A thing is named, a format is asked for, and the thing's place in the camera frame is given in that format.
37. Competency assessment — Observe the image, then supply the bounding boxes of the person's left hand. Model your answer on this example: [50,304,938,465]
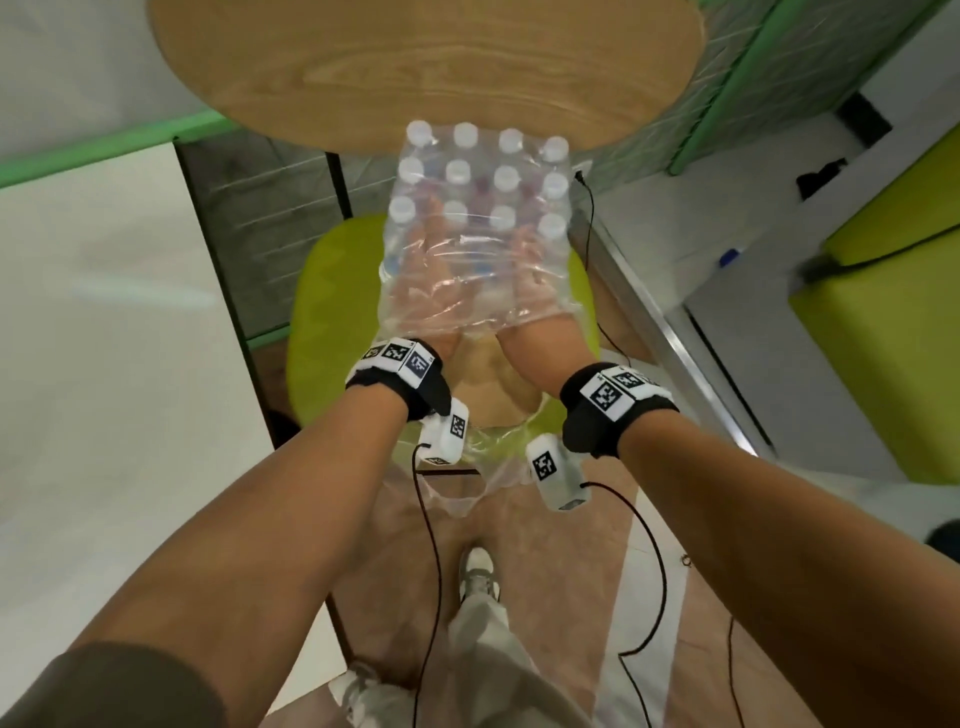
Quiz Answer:
[401,198,466,361]

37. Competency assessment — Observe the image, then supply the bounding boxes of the person's right hand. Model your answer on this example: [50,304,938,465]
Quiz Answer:
[494,224,598,399]

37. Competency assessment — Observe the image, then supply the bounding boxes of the pack of water bottles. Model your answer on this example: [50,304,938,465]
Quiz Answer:
[380,118,575,301]

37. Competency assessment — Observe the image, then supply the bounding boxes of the person's right forearm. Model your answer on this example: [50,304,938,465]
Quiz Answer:
[616,410,960,728]

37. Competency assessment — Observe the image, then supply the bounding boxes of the person's left forearm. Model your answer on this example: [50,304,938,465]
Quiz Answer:
[71,386,410,728]

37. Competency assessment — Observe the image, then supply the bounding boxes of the person's beige trousers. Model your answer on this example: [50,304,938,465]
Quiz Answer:
[329,592,594,728]

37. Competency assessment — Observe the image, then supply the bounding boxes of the green chair wooden backrest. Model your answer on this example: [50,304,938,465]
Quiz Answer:
[146,0,708,481]

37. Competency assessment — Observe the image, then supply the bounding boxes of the green framed mesh fence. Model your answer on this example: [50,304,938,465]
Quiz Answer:
[0,0,954,354]

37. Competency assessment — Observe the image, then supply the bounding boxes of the white sneaker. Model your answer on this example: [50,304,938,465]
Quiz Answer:
[329,659,380,714]
[458,545,502,603]

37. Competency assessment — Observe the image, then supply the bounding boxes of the black device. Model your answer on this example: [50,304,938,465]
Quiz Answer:
[794,157,849,200]

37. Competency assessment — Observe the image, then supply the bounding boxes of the white table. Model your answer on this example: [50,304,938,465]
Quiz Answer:
[0,142,354,714]

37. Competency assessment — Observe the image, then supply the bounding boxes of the yellow-green upholstered bench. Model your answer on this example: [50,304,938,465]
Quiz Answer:
[787,123,960,487]

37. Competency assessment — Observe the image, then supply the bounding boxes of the black round object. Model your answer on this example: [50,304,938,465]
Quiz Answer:
[923,518,960,565]

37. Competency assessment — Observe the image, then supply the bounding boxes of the thin black floor cable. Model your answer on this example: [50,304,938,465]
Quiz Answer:
[573,170,635,369]

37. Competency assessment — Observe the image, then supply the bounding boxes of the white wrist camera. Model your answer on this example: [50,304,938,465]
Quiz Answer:
[416,397,472,468]
[524,433,592,514]

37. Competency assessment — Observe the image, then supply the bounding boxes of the thin black camera cable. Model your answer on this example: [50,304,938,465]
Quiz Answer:
[408,443,445,728]
[583,479,670,728]

